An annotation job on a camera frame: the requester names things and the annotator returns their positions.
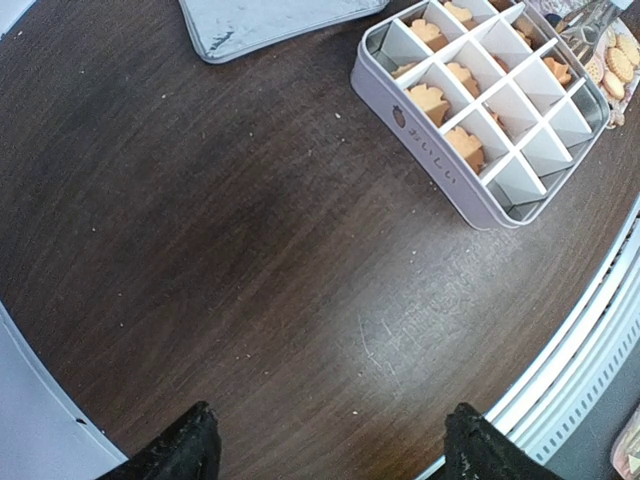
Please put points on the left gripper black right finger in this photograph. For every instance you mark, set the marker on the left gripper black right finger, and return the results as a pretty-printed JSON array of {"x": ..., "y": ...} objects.
[{"x": 475, "y": 449}]

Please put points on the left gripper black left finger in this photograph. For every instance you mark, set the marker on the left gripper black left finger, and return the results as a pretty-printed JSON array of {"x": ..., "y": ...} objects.
[{"x": 189, "y": 448}]

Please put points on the silver serving tongs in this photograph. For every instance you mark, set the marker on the silver serving tongs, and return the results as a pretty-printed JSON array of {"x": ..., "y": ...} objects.
[{"x": 588, "y": 22}]

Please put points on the pink tray with scraps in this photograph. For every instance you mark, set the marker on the pink tray with scraps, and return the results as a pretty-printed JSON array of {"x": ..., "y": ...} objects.
[{"x": 625, "y": 452}]

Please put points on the grey divided cookie tin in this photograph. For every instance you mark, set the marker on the grey divided cookie tin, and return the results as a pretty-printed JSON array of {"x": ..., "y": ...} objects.
[{"x": 520, "y": 122}]

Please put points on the leaf cookie in tin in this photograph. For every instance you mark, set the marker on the leaf cookie in tin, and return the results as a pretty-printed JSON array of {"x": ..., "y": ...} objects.
[
  {"x": 429, "y": 33},
  {"x": 462, "y": 14},
  {"x": 431, "y": 101}
]

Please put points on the silver tin lid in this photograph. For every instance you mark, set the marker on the silver tin lid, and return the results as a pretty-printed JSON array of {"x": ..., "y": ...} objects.
[{"x": 223, "y": 30}]

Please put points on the floral rectangular tray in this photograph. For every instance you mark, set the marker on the floral rectangular tray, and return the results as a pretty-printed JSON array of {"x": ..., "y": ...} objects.
[{"x": 612, "y": 64}]

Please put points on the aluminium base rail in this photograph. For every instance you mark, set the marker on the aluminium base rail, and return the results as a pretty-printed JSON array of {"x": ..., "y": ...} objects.
[{"x": 566, "y": 409}]

